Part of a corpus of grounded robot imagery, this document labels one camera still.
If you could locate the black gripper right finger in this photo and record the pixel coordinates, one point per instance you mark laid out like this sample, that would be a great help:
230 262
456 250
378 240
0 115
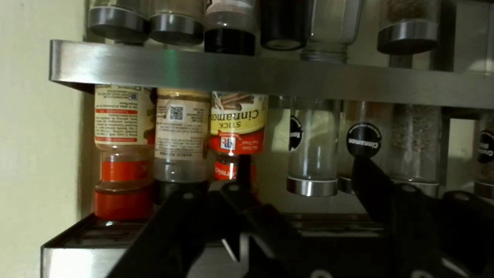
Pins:
426 233

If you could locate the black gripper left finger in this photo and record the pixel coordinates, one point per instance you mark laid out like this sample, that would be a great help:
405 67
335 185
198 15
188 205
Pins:
195 222

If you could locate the cinnamon bottle orange cap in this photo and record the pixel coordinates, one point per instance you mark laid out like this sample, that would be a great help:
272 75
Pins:
238 125

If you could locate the white label dark cap bottle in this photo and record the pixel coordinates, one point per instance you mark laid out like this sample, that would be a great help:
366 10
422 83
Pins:
181 140

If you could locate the red spice bottle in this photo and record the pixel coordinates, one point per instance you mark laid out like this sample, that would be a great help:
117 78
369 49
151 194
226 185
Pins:
124 171

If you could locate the grey contents glass spice jar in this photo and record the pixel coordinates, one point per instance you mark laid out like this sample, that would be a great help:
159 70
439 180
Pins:
417 145

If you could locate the black round label spice jar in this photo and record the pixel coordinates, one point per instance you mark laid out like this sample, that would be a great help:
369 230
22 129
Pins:
363 140
486 149

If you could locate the clear glass spice jar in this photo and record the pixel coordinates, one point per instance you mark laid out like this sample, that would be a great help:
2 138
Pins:
312 149

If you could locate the black cap spice jar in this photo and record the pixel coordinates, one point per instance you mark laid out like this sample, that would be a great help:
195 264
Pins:
230 40

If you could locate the dark glass spice jar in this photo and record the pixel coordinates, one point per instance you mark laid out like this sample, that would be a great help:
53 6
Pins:
286 24

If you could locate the lidless clear glass jar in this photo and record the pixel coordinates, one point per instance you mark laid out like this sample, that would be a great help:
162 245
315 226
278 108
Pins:
334 26

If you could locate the steel wall spice rack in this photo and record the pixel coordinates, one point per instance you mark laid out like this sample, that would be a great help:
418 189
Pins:
256 72

